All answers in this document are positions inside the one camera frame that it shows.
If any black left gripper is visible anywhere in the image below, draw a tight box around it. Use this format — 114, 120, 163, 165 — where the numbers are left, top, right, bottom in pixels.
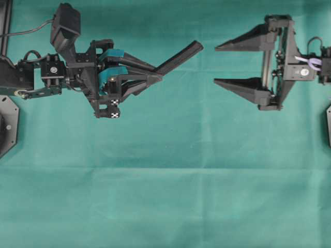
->
67, 39, 163, 118

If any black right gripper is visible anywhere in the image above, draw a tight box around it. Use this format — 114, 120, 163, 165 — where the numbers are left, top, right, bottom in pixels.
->
214, 15, 317, 111

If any black Velcro strip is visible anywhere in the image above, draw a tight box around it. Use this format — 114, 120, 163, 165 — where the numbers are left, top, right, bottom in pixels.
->
153, 41, 204, 75

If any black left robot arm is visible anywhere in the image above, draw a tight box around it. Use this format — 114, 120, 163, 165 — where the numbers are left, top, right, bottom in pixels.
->
1, 40, 164, 118

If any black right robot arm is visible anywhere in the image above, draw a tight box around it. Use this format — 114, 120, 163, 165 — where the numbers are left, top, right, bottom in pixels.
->
214, 15, 330, 111

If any green table cloth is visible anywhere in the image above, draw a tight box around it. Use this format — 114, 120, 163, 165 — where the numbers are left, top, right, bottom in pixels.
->
1, 1, 330, 247

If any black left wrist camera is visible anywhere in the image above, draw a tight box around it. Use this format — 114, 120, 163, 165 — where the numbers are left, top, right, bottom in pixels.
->
50, 3, 81, 53

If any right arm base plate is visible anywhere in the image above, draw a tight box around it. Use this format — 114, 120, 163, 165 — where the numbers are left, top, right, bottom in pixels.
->
326, 105, 331, 147

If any black camera cable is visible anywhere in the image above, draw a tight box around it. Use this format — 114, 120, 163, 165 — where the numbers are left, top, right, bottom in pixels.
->
0, 18, 56, 38

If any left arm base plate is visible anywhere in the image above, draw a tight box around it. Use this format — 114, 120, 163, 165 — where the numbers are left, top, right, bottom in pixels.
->
1, 95, 20, 158

